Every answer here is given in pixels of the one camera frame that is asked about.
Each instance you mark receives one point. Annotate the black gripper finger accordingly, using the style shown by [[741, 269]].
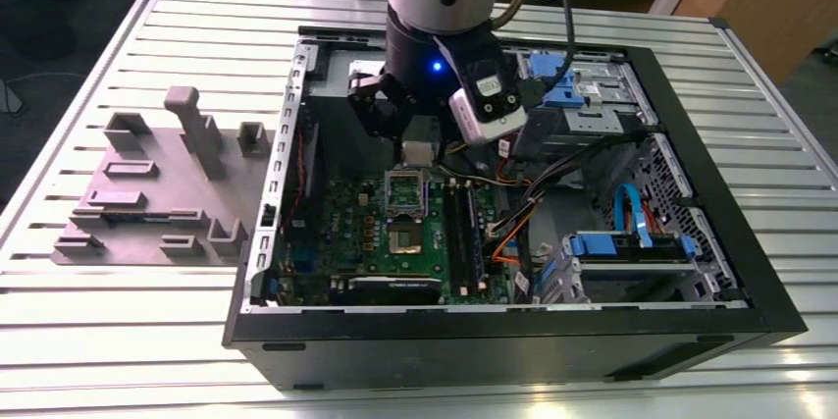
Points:
[[449, 137], [373, 105]]

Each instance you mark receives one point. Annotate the silver CPU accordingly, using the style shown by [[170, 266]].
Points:
[[418, 154]]

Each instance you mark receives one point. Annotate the CPU socket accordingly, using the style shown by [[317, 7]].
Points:
[[406, 241]]

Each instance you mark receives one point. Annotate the grey power supply unit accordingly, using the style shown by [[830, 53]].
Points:
[[334, 144]]

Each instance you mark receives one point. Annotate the blue drive carrier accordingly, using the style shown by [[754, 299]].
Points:
[[557, 95]]

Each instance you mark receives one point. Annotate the green motherboard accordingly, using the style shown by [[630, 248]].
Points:
[[354, 203]]

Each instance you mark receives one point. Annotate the black RAM slot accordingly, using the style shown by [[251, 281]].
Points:
[[474, 235], [454, 235]]

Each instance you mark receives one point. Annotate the metal drive cage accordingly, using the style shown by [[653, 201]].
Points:
[[596, 120]]

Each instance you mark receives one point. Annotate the hard disk in blue carrier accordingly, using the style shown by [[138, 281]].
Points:
[[596, 246]]

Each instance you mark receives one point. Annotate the black graphics card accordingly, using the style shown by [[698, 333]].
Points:
[[393, 289]]

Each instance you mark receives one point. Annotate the blue board connector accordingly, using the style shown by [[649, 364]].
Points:
[[303, 259]]

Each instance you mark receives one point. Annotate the grey parts rack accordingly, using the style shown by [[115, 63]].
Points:
[[174, 183]]

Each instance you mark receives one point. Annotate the metal disk bay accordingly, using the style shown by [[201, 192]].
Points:
[[629, 269]]

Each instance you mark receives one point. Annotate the RAM stick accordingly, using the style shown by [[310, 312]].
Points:
[[134, 218]]

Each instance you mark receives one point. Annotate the black PC case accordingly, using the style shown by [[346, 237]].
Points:
[[458, 355]]

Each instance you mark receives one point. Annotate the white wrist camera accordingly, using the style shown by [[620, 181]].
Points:
[[492, 110]]

